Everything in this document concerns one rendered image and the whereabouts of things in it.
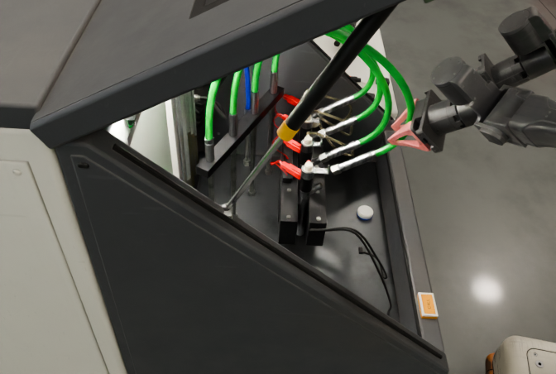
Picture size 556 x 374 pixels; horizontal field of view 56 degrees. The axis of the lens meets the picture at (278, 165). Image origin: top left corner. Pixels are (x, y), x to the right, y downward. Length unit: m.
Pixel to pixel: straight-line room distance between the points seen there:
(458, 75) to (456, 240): 1.71
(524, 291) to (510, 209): 0.46
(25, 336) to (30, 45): 0.52
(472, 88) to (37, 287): 0.72
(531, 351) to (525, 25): 1.21
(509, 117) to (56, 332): 0.79
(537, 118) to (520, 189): 2.07
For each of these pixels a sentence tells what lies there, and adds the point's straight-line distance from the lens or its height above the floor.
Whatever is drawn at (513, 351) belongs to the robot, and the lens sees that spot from 1.96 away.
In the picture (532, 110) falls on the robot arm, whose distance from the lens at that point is 0.84.
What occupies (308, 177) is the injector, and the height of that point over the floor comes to 1.08.
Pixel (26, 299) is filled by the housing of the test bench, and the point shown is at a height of 1.12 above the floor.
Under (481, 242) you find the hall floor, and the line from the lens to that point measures 2.56.
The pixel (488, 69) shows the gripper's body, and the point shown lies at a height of 1.29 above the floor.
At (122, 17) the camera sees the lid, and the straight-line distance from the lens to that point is 0.66.
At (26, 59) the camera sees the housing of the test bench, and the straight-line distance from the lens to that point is 0.67.
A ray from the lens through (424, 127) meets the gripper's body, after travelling 0.94.
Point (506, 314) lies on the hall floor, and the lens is 2.37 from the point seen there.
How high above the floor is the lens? 1.84
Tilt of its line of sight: 44 degrees down
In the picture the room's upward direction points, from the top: 5 degrees clockwise
